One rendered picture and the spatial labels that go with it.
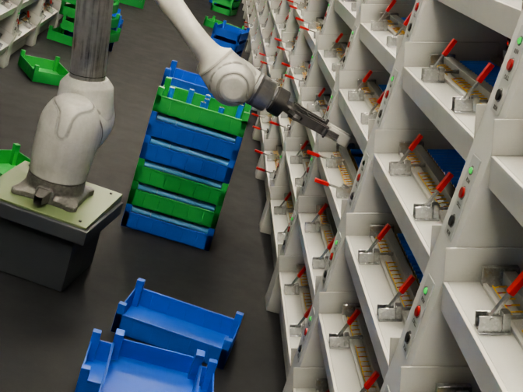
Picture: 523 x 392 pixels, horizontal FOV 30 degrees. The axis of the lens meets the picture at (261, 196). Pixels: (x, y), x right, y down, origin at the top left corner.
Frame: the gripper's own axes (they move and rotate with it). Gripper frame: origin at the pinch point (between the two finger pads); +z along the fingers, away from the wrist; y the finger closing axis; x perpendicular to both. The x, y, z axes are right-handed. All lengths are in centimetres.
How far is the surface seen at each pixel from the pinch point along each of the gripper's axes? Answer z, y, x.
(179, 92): -40, 69, 25
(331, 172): 2.0, -8.2, 7.9
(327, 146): 1.6, 12.6, 6.3
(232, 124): -21, 49, 22
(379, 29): -6.0, -3.9, -29.6
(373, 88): 1.7, 1.1, -15.4
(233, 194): 0, 119, 61
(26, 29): -121, 269, 77
